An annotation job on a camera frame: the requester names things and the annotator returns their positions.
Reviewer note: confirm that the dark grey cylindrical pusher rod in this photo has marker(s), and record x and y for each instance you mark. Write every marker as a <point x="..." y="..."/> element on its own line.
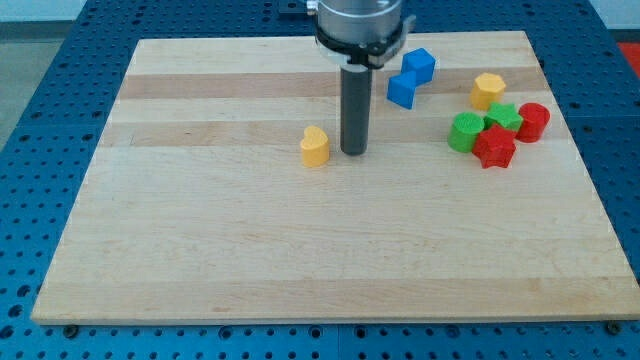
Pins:
<point x="355" y="102"/>

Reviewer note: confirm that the yellow heart block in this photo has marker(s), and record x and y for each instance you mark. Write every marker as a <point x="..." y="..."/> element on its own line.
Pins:
<point x="315" y="147"/>

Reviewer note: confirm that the blue triangle block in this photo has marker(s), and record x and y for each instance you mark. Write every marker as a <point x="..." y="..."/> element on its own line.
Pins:
<point x="401" y="89"/>

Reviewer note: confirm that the blue cube block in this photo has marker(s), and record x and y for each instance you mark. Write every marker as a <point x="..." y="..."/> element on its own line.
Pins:
<point x="421" y="63"/>

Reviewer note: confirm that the green cylinder block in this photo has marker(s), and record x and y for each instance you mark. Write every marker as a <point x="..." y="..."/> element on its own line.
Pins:
<point x="465" y="128"/>

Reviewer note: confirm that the yellow hexagon block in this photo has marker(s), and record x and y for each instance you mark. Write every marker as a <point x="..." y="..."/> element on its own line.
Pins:
<point x="487" y="88"/>

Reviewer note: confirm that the green star block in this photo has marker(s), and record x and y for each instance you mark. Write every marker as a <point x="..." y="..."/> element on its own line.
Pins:
<point x="505" y="115"/>

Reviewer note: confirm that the red star block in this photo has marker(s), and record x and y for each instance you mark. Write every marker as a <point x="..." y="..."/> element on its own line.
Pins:
<point x="495" y="147"/>

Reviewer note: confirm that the light wooden board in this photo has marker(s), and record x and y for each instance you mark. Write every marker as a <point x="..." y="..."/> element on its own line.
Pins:
<point x="196" y="207"/>

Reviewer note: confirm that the red cylinder block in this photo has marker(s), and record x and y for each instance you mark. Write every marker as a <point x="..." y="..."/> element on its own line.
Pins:
<point x="535" y="119"/>

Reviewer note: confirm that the blue perforated metal table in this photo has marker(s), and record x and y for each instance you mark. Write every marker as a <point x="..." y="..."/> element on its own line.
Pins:
<point x="44" y="161"/>

